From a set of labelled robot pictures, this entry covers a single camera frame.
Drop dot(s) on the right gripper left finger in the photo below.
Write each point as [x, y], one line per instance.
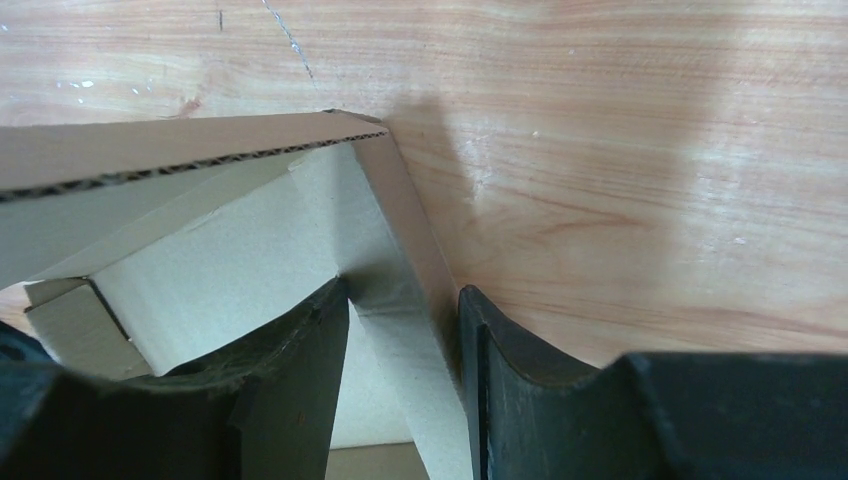
[261, 407]

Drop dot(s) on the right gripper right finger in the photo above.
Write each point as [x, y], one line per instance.
[535, 412]

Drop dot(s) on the cardboard box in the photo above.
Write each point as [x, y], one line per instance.
[145, 245]

